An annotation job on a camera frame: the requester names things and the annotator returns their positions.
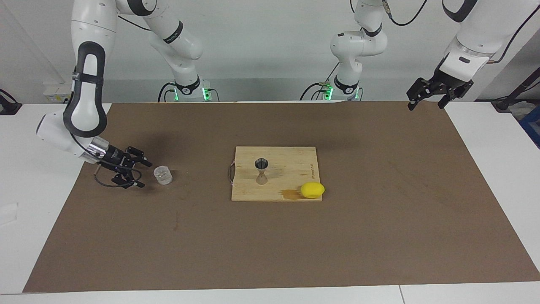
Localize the brown paper table mat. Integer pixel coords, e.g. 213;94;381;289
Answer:
22;100;540;293

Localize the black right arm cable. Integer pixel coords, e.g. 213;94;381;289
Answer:
93;14;151;188

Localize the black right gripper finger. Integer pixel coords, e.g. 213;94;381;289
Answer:
111;168;146;189
126;147;154;168

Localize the black base power cable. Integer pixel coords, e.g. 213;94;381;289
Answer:
300;81;324;101
158;81;177;103

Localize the small clear glass cup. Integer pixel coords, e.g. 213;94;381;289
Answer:
153;166;174;185

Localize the bamboo cutting board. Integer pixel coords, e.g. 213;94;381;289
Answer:
228;146;324;202

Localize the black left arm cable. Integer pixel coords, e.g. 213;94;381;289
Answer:
381;0;540;65

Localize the clear plastic sheet scrap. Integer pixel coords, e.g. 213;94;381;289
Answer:
0;202;20;225

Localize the yellow lemon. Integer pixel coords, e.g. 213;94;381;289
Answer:
300;182;326;199

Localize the steel double jigger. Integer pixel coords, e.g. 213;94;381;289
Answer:
254;157;270;186

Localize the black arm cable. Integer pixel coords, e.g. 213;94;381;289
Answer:
381;0;540;65
93;14;151;188

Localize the black stand leg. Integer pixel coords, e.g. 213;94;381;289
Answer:
491;67;540;113

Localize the white wall socket box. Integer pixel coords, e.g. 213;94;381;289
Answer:
43;82;73;103

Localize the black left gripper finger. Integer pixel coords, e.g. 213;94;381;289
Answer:
437;80;474;109
406;77;437;111

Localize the blue crate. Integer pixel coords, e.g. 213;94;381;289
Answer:
518;105;540;149

